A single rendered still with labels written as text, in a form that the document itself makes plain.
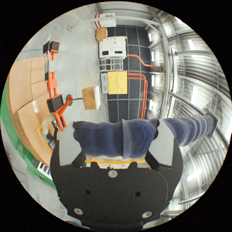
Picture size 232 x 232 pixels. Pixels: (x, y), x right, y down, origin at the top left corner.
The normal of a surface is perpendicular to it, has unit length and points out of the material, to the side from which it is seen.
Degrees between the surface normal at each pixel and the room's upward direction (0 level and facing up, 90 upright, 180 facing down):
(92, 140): 74
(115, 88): 90
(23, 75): 0
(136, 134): 99
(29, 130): 0
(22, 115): 0
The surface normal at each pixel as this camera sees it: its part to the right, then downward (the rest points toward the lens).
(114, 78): -0.02, 0.51
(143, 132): -0.18, -0.33
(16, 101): 1.00, -0.03
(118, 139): -0.37, -0.21
